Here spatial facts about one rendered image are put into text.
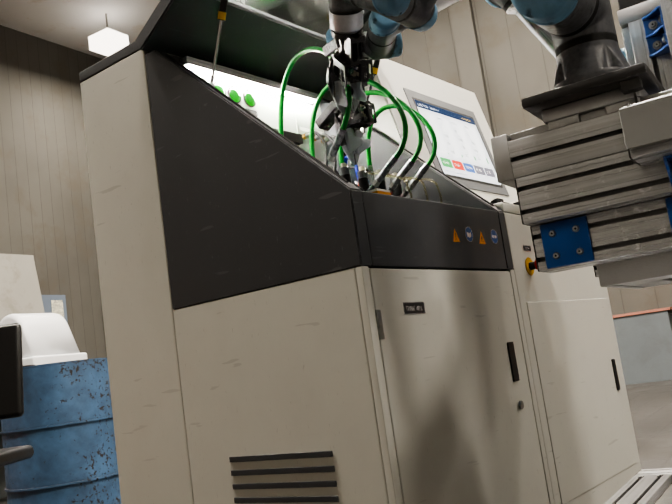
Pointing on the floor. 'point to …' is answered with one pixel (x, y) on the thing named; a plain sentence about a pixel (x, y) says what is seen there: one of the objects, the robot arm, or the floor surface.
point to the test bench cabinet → (294, 395)
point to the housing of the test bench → (135, 282)
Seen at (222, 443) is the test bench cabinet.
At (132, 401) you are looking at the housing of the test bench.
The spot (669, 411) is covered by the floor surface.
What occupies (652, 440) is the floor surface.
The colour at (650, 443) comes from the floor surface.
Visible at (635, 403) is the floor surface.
